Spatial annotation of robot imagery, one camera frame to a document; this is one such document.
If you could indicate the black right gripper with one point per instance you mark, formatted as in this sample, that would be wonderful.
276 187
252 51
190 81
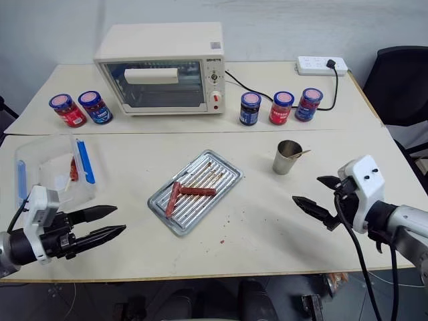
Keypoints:
347 204

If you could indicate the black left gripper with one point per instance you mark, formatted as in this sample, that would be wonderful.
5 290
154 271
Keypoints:
60 239

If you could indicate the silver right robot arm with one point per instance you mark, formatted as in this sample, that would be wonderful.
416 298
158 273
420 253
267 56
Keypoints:
406 224

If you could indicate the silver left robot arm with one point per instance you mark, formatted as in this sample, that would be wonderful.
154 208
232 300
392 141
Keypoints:
15 245

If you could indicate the thin wooden stick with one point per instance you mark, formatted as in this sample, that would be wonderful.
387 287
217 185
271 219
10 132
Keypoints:
301 154

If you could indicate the stainless steel cup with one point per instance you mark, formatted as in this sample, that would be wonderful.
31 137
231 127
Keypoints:
286 162

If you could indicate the red-brown object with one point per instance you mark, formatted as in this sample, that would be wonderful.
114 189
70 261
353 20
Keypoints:
73 168

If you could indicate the clear plastic container blue clips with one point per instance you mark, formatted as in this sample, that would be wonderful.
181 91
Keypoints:
50 167

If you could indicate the blue and red sauce jar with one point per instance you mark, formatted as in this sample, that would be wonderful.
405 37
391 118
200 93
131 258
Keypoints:
307 108

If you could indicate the red label sauce jar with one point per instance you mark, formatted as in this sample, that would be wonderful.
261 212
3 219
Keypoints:
71 115
280 112

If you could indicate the ribbed metal baking tray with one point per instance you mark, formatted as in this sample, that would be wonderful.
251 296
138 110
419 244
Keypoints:
197 194

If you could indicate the dark blue label sauce jar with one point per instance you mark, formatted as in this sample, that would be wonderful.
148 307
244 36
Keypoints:
249 112

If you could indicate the white power strip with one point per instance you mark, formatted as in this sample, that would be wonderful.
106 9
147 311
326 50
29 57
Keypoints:
317 65

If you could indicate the black office chair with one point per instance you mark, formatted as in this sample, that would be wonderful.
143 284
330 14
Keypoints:
398 83

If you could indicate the dark chair part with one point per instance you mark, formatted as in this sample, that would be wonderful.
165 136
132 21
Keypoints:
5 115

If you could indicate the cream toaster oven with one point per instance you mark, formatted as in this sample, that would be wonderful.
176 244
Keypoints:
157 50

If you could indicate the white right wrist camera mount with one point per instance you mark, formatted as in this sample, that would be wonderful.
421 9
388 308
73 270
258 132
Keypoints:
368 180

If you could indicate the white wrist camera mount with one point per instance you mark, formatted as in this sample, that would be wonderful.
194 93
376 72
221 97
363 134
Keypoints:
40 205
368 180

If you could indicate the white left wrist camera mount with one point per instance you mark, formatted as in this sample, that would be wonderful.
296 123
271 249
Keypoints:
40 205

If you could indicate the dark metal bracket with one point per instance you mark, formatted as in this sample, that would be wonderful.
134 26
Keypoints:
311 307

